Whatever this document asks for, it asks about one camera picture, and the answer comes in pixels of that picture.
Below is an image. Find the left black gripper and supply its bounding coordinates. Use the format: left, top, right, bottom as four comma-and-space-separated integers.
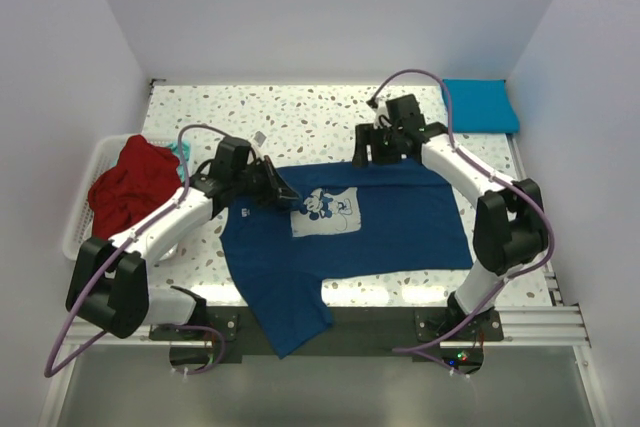
232, 155, 298, 208

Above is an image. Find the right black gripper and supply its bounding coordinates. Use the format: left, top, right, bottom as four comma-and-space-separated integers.
351, 123, 402, 169

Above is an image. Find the dark blue t shirt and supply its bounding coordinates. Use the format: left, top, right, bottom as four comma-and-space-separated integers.
221, 159, 472, 358

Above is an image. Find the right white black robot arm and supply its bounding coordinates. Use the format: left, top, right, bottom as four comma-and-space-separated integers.
353, 95, 552, 340

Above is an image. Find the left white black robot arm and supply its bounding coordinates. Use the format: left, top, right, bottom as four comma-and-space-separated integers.
66, 136, 300, 339

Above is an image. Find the mint green t shirt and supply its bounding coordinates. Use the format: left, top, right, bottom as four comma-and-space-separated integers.
166, 141, 191, 163

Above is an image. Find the folded light blue t shirt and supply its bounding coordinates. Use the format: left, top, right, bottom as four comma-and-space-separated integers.
443, 79, 520, 134

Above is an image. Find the red t shirt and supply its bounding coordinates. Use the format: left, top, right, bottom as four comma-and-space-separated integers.
87, 135, 183, 240

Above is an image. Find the white plastic laundry basket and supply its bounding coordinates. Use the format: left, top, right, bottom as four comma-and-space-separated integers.
62, 134, 194, 261

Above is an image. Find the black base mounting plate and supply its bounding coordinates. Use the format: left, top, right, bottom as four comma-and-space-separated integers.
149, 307, 505, 372

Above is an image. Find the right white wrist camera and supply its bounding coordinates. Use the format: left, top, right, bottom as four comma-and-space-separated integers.
366, 98, 391, 126

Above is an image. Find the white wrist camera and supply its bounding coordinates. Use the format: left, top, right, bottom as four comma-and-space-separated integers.
366, 98, 391, 126
251, 131, 266, 152

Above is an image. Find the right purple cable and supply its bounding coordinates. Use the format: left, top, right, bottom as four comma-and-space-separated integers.
372, 68, 554, 366

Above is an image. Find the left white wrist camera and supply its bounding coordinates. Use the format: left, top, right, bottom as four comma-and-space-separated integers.
251, 131, 266, 152

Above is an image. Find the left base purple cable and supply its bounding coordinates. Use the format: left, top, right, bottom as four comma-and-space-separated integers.
172, 324, 229, 374

